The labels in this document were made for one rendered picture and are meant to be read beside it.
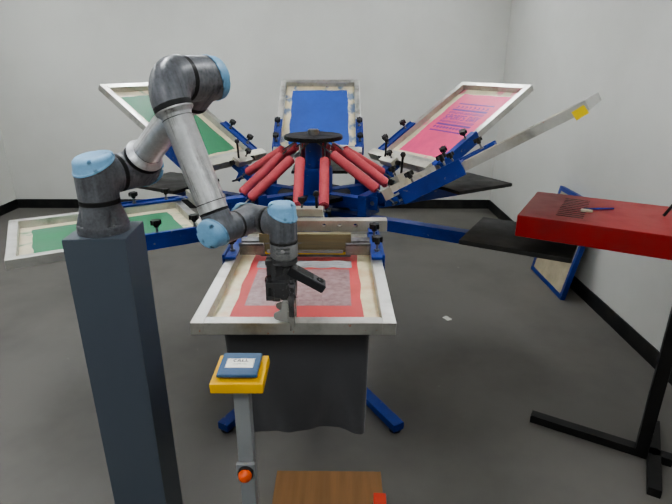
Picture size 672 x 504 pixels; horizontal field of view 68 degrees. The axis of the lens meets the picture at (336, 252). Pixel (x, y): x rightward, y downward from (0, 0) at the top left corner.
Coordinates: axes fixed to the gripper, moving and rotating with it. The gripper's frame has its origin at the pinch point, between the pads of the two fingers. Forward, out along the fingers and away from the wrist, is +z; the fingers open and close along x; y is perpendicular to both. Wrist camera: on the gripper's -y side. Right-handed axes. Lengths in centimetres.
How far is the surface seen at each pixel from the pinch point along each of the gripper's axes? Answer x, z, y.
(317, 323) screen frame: 1.9, -0.6, -6.7
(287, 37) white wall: -471, -96, 40
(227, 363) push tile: 19.3, 1.1, 15.4
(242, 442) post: 21.1, 24.3, 12.9
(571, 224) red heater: -57, -11, -103
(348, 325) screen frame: 1.9, 0.0, -15.4
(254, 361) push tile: 18.3, 1.2, 8.7
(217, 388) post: 25.6, 4.0, 16.8
